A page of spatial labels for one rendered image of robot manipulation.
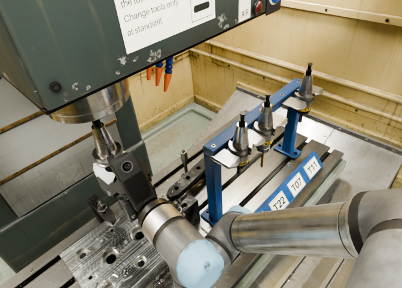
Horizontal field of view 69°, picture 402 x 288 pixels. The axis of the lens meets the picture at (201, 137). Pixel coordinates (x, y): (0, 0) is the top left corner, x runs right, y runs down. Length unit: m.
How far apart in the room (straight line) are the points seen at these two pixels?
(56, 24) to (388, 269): 0.37
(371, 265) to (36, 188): 1.08
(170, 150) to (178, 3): 1.41
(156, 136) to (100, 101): 1.38
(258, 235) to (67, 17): 0.43
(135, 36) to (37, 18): 0.11
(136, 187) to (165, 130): 1.36
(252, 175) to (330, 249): 0.73
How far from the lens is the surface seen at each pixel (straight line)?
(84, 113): 0.53
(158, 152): 1.76
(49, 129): 1.11
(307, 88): 0.99
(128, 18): 0.37
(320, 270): 1.16
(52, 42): 0.33
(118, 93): 0.54
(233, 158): 0.76
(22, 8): 0.32
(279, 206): 1.03
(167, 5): 0.40
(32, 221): 1.32
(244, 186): 1.11
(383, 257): 0.32
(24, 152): 1.12
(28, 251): 1.41
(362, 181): 1.41
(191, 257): 0.50
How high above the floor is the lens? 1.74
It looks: 39 degrees down
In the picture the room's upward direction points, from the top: 5 degrees counter-clockwise
